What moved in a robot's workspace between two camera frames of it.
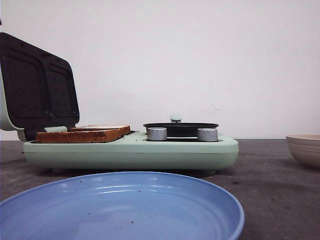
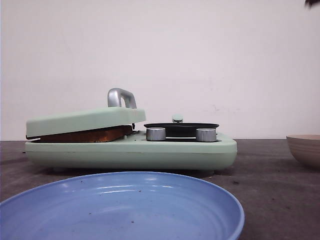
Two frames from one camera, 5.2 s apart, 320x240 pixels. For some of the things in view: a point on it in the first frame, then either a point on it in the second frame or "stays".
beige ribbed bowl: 306,149 stays
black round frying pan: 175,128 stays
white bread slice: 97,136 stays
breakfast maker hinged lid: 38,88 to 121,110
